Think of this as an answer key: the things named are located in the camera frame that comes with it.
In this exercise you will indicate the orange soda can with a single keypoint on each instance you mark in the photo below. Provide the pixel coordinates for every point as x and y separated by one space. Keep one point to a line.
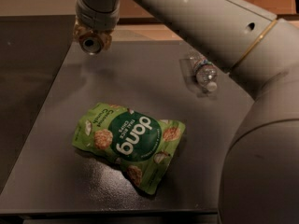
91 43

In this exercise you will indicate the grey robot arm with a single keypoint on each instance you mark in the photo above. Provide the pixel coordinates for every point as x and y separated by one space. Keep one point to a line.
260 52

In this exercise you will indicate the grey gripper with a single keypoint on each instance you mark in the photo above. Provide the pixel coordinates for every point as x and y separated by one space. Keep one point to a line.
97 19

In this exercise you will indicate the green rice chips bag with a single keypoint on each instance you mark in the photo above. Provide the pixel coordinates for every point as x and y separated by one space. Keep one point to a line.
142 146

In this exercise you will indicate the clear plastic water bottle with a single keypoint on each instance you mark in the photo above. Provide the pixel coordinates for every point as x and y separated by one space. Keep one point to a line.
204 71

